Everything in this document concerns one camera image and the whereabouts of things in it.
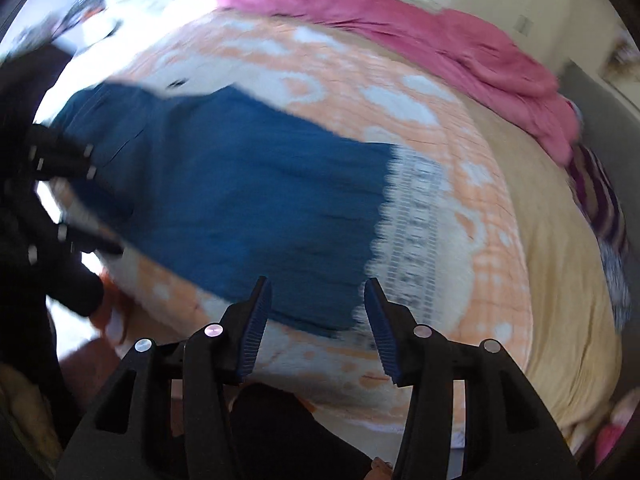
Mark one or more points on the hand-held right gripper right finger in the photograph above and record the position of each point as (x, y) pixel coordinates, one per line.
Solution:
(382, 332)

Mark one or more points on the purple striped pillow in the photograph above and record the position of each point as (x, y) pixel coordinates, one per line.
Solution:
(597, 195)

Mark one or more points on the blue patterned pillow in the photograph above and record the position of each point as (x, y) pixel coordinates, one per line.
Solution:
(617, 285)

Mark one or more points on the white dresser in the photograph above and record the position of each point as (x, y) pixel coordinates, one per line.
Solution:
(100, 0)

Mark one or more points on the pink duvet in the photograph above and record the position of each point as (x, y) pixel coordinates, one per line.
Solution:
(400, 25)

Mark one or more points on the orange and white fleece blanket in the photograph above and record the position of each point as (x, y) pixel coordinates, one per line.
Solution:
(350, 85)

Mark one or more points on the grey padded headboard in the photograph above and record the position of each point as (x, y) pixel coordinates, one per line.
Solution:
(600, 105)

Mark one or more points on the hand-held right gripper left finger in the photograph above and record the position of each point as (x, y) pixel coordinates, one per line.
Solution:
(257, 325)

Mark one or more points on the beige bed sheet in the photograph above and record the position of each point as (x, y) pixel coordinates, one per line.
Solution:
(555, 270)

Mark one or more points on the blue denim pants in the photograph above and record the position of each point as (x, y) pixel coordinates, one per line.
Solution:
(225, 200)

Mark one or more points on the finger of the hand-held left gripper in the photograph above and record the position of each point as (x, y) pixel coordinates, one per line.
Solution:
(62, 155)
(85, 240)

